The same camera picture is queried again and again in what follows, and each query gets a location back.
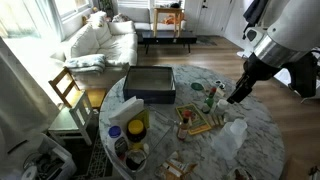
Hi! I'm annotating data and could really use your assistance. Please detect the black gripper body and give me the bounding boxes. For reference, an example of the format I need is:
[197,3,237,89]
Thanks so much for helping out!
[226,52,285,105]

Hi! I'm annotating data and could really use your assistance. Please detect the small clear plastic cup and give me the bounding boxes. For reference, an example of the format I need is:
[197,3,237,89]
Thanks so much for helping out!
[229,118,249,137]

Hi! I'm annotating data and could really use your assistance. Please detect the large clear plastic container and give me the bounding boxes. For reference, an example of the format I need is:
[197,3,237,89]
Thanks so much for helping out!
[210,121,249,161]

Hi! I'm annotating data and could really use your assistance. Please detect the black coffee table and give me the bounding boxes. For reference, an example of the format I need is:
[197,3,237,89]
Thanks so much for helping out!
[141,30,198,55]

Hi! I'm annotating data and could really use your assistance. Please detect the small wooden block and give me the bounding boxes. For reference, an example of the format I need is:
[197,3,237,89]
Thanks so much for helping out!
[214,87,227,99]

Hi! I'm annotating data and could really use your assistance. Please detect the white pill bottle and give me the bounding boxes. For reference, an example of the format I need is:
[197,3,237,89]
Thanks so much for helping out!
[214,98,230,117]

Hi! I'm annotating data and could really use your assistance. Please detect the green bottle red cap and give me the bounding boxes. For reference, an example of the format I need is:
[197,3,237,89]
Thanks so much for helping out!
[201,87,218,115]

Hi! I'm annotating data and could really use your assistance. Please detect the long wooden block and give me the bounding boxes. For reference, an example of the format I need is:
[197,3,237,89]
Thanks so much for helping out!
[214,114,226,127]
[206,114,215,128]

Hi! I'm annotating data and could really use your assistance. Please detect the white door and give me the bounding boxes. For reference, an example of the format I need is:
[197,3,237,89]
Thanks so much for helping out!
[184,0,236,36]

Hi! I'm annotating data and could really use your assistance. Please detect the wooden tray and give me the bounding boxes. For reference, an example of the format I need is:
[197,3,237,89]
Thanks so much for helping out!
[175,103,213,136]

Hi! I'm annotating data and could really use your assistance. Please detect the brown sauce bottle red cap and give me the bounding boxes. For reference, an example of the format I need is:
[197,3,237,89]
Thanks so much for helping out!
[176,110,193,141]

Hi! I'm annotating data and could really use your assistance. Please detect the orange toy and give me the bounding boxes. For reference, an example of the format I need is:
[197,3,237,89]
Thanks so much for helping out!
[162,13,185,26]

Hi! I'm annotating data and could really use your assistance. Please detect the tall wooden stool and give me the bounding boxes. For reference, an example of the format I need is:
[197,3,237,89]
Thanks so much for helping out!
[152,6,185,38]

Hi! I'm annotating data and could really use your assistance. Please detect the dark blue shallow box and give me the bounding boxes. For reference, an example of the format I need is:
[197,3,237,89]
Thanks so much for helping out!
[122,65,177,105]

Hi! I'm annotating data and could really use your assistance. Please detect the clear plastic tray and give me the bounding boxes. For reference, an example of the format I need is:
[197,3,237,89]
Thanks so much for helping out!
[146,104,181,154]

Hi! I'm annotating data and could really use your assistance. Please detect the yellow green packet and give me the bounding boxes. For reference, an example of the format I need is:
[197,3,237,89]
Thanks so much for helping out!
[133,108,151,130]

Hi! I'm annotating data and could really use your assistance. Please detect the brown snack packet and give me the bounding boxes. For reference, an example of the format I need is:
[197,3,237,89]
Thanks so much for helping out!
[153,151,199,180]

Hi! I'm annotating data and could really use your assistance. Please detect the white loveseat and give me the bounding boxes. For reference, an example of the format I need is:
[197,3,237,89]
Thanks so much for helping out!
[117,5,188,33]

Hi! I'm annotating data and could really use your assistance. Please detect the small white shaker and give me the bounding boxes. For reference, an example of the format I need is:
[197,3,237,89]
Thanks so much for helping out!
[142,142,151,155]

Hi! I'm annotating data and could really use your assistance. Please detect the dark jar yellow lid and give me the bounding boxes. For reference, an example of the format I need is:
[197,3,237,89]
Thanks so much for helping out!
[125,119,148,151]

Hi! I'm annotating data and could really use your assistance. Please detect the white napkin pack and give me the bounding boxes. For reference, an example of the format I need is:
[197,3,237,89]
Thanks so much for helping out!
[108,95,146,131]

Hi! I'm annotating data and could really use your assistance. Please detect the white sofa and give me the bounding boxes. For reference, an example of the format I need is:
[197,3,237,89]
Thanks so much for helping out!
[49,20,139,90]

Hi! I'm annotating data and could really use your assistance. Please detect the floral cushion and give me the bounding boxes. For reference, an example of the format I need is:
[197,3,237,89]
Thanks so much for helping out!
[111,12,133,24]

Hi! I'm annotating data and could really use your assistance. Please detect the glass jar dark contents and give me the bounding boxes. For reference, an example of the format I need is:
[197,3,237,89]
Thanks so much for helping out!
[123,148,149,174]

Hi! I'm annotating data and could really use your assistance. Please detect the white bottle blue lid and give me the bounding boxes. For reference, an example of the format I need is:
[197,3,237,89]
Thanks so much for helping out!
[106,125,130,159]

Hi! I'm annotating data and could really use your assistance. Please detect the green potted plant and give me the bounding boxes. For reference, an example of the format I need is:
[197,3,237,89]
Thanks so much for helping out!
[98,0,116,19]

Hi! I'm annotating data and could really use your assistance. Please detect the brown wooden chair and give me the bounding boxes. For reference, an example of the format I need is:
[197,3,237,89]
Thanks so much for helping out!
[48,67,108,110]

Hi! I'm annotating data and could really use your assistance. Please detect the patterned cushion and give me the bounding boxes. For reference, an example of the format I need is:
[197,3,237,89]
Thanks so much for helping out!
[87,10,109,29]

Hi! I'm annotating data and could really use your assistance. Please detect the grey folded blanket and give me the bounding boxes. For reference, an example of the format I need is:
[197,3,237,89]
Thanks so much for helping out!
[63,53,107,76]

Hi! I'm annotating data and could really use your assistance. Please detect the patterned rug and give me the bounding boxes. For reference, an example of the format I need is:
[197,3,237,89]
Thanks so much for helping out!
[70,128,115,180]

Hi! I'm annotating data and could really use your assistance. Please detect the white chair green seat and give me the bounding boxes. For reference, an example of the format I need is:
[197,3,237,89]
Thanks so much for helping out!
[47,91,95,147]

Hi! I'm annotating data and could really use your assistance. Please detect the white appliance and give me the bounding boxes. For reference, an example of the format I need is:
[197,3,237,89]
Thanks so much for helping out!
[0,133,78,180]

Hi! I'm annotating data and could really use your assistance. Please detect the white tape roll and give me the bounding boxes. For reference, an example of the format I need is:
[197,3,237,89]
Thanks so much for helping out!
[21,165,39,180]

